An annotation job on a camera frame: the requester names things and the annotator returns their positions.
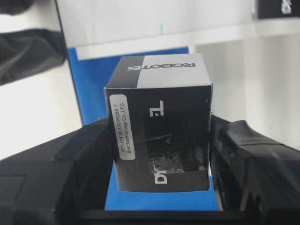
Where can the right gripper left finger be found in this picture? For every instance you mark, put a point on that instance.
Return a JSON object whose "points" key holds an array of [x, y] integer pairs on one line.
{"points": [[51, 183]]}

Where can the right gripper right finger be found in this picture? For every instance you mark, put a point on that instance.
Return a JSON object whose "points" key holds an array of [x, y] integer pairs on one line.
{"points": [[254, 174]]}

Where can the black box from tray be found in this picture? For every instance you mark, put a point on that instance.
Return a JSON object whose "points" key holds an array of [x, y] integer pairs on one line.
{"points": [[159, 110]]}

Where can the white base board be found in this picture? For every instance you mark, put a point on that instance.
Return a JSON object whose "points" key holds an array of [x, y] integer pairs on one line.
{"points": [[105, 28]]}

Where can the black box near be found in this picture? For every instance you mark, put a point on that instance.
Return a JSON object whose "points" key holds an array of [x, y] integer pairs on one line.
{"points": [[273, 9]]}

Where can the blue table mat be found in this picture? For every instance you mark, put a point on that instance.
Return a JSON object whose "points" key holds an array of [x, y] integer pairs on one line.
{"points": [[91, 77]]}

